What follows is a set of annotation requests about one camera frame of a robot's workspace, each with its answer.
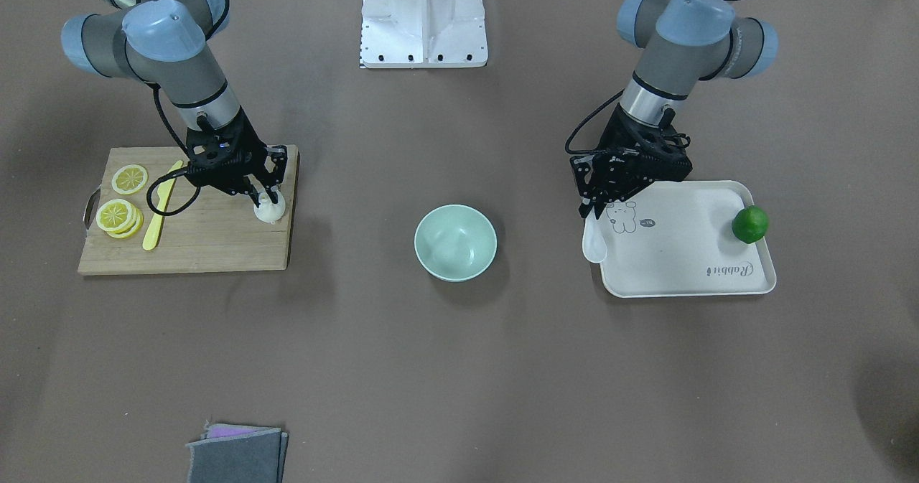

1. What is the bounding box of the wooden cutting board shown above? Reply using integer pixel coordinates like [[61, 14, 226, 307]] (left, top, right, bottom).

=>
[[78, 145, 299, 275]]

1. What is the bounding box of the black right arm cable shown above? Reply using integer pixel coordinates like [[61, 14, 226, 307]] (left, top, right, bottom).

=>
[[146, 85, 202, 217]]

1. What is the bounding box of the lemon slice underneath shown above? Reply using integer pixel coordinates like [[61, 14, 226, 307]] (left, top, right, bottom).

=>
[[106, 210, 144, 240]]

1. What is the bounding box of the yellow plastic knife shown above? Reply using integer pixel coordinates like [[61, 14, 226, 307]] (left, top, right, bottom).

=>
[[142, 160, 185, 251]]

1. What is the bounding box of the grey folded cloth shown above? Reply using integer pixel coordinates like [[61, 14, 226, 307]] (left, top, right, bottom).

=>
[[186, 422, 289, 482]]

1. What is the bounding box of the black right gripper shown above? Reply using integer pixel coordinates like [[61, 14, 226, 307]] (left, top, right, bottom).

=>
[[186, 109, 288, 208]]

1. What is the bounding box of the cream rabbit tray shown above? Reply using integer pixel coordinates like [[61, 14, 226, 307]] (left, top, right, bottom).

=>
[[600, 181, 777, 298]]

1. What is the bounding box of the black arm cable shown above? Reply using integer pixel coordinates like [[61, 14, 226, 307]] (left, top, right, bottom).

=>
[[146, 85, 202, 217], [564, 90, 625, 156]]

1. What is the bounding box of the lemon slice upper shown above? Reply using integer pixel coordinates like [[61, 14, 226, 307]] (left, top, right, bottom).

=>
[[95, 199, 140, 235]]

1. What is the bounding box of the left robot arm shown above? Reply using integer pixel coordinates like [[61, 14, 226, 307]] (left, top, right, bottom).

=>
[[565, 0, 779, 218]]

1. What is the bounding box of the white ceramic spoon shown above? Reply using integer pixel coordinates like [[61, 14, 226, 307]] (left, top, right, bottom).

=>
[[582, 212, 608, 264]]

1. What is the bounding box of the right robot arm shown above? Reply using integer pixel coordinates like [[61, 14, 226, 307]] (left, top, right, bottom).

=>
[[60, 0, 288, 207]]

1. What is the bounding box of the green lime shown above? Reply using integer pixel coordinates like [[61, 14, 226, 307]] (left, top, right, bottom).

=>
[[731, 205, 770, 244]]

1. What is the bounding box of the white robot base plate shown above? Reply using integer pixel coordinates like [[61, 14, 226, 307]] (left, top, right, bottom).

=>
[[359, 0, 489, 69]]

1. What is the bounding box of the mint green bowl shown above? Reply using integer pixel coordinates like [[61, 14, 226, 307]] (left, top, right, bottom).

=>
[[414, 204, 497, 283]]

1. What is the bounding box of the white steamed bun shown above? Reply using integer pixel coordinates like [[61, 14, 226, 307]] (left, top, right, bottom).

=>
[[253, 192, 286, 224]]

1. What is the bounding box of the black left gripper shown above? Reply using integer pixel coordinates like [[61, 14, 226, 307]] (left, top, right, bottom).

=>
[[570, 105, 693, 220]]

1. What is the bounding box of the metal board handle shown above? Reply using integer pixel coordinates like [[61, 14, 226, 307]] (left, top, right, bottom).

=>
[[82, 186, 101, 232]]

